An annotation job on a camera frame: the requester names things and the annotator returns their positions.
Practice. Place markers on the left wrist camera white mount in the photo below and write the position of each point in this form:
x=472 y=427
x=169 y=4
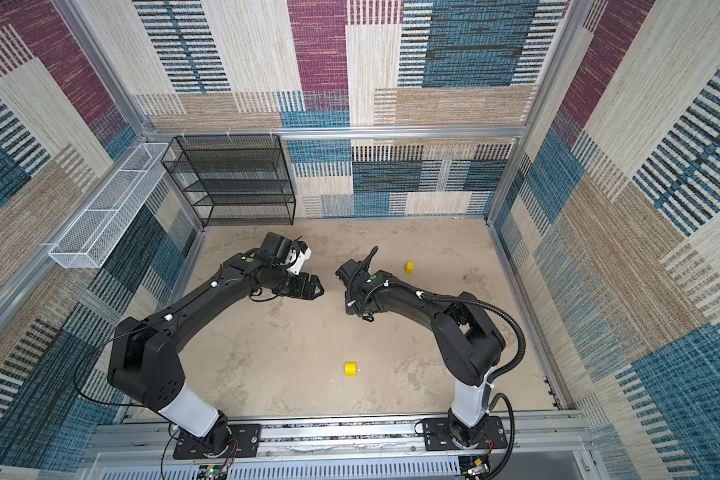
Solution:
x=298 y=254

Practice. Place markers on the black wire mesh shelf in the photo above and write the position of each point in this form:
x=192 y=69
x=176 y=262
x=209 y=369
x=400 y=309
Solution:
x=233 y=180

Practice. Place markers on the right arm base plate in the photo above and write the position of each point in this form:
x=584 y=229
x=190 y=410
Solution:
x=442 y=434

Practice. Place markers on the white wire mesh basket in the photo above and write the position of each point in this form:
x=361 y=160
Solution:
x=93 y=235

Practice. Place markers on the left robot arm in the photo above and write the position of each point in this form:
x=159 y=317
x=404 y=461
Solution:
x=144 y=361

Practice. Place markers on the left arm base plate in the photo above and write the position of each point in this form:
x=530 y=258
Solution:
x=235 y=441

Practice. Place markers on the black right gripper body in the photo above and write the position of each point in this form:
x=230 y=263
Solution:
x=354 y=305

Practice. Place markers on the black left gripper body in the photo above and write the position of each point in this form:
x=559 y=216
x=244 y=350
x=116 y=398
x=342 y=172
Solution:
x=295 y=286

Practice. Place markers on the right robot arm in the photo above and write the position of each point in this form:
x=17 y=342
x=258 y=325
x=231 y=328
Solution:
x=468 y=341

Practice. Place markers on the yellow cylinder block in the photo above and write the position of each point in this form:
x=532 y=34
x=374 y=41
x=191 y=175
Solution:
x=350 y=369

